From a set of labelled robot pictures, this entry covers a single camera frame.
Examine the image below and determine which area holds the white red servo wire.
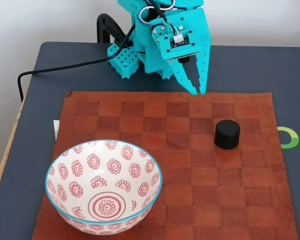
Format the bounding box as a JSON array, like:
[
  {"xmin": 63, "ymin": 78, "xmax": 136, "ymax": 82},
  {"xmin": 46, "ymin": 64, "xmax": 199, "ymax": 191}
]
[{"xmin": 138, "ymin": 0, "xmax": 176, "ymax": 25}]

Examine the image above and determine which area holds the black power cable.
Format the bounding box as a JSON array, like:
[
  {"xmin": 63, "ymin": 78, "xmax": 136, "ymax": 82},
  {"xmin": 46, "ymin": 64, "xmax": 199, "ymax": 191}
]
[{"xmin": 16, "ymin": 23, "xmax": 136, "ymax": 102}]

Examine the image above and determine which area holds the dark blue table mat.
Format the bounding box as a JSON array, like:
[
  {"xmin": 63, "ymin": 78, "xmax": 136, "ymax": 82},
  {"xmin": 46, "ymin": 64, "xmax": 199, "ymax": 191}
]
[{"xmin": 0, "ymin": 41, "xmax": 300, "ymax": 240}]

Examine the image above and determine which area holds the black table clamp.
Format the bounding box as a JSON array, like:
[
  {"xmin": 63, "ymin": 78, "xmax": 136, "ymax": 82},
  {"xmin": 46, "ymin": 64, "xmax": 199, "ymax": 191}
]
[{"xmin": 96, "ymin": 13, "xmax": 131, "ymax": 48}]

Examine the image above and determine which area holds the brown leather chessboard mat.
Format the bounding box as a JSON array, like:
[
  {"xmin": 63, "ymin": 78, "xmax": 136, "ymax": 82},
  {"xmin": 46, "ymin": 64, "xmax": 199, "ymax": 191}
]
[{"xmin": 31, "ymin": 90, "xmax": 300, "ymax": 240}]

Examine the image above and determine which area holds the black camera cable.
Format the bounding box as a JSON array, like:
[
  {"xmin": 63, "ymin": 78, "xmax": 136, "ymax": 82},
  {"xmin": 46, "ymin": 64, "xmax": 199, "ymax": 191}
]
[{"xmin": 143, "ymin": 0, "xmax": 178, "ymax": 36}]

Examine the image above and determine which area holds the white card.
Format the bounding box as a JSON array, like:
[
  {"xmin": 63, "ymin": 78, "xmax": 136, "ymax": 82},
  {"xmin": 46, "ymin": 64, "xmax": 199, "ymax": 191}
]
[{"xmin": 52, "ymin": 119, "xmax": 61, "ymax": 141}]

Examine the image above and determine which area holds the green ring sticker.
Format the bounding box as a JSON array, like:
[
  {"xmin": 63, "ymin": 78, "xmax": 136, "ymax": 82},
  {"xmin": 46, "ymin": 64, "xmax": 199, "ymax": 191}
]
[{"xmin": 276, "ymin": 126, "xmax": 300, "ymax": 150}]

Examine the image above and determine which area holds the black cylinder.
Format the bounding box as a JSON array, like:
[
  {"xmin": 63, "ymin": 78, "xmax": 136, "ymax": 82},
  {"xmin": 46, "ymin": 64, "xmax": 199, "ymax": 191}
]
[{"xmin": 213, "ymin": 119, "xmax": 242, "ymax": 151}]

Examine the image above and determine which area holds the camera board in turquoise mount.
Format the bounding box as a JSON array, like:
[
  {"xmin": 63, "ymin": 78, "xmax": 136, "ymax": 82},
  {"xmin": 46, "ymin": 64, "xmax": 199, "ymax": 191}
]
[{"xmin": 156, "ymin": 31, "xmax": 200, "ymax": 63}]

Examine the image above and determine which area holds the white bowl with red flowers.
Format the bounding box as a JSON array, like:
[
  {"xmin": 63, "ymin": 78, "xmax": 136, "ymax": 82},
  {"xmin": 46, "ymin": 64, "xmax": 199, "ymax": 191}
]
[{"xmin": 44, "ymin": 139, "xmax": 163, "ymax": 236}]

